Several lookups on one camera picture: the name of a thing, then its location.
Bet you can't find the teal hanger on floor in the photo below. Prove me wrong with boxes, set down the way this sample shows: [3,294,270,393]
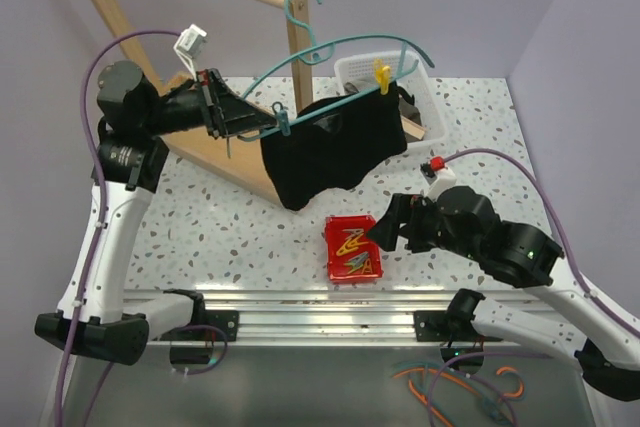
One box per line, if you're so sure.
[394,359,521,427]

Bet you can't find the black underwear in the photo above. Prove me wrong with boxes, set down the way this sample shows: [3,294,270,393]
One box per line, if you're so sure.
[260,82,409,211]

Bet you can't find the white plastic basket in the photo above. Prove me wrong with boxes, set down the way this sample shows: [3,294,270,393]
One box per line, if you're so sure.
[334,50,448,150]

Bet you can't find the wooden clothes rack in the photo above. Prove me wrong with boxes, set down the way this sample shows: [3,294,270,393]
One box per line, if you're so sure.
[58,0,321,206]

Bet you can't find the teal clothespin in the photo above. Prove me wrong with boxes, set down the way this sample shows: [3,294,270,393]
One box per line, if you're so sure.
[271,101,291,137]

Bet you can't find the yellow clothespin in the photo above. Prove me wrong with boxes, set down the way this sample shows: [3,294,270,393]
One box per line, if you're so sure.
[336,234,368,257]
[373,58,392,95]

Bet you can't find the orange hanger on floor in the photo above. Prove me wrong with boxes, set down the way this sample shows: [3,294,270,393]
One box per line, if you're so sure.
[392,365,526,427]

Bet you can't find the yellow clothespin in tray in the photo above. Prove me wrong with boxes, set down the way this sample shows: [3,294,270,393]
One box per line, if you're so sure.
[336,234,368,257]

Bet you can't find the grey clothespin in tray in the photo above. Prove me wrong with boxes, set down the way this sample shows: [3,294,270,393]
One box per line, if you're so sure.
[344,252,369,271]

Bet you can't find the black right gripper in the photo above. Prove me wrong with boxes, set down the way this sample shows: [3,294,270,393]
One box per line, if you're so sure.
[365,191,481,261]

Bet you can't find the grey clothes in basket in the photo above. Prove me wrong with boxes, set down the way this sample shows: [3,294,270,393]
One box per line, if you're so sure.
[343,78,422,125]

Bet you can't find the red plastic tray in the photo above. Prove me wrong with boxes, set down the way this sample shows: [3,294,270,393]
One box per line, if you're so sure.
[324,215,383,284]

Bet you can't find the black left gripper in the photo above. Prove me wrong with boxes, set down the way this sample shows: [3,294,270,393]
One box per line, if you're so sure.
[141,66,275,138]

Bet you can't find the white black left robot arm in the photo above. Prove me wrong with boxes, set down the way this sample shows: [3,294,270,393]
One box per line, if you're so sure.
[34,61,278,365]

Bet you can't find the wooden block in basket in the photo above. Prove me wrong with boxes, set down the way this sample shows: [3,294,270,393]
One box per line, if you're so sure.
[401,117,426,143]

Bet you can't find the beige clothespin in tray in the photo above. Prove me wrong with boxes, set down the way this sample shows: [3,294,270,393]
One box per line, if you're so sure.
[342,228,364,239]

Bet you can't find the orange clothespin in tray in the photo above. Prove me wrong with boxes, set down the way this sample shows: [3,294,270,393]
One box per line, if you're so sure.
[359,258,374,276]

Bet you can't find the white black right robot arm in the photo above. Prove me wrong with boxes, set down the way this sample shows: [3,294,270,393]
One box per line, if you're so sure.
[367,186,639,402]

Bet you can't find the aluminium mounting rail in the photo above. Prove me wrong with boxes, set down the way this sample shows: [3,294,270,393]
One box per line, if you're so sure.
[74,288,591,348]

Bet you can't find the teal plastic clothes hanger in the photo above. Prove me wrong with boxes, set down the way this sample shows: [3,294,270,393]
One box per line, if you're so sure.
[238,0,436,143]

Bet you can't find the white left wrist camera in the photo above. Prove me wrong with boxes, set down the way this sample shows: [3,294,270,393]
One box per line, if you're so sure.
[173,24,207,79]

